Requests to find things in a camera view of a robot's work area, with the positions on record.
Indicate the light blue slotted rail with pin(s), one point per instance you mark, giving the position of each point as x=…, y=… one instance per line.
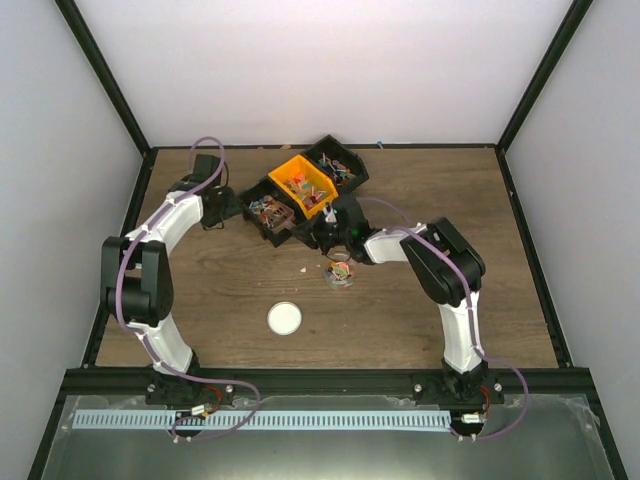
x=419, y=421

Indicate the clear plastic cup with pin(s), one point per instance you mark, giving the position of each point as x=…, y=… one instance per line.
x=339, y=273

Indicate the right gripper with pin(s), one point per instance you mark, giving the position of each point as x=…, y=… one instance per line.
x=311, y=235

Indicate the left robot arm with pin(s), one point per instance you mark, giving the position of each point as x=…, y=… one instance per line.
x=136, y=280

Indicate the white round lid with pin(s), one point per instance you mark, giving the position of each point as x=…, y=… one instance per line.
x=284, y=318

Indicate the black bin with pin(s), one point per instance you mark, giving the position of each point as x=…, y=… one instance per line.
x=256, y=199
x=345, y=169

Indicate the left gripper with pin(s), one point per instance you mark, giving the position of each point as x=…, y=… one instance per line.
x=232, y=209

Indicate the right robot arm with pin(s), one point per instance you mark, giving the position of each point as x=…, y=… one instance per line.
x=447, y=267

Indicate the orange candy bin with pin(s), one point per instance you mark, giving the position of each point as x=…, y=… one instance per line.
x=305, y=184

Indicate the brown slotted scoop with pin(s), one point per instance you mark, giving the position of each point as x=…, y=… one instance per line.
x=279, y=217

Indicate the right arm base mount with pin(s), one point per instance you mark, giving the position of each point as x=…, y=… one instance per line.
x=447, y=388

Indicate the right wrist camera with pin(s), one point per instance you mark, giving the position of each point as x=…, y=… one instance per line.
x=329, y=214

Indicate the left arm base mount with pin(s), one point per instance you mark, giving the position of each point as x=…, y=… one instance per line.
x=177, y=392

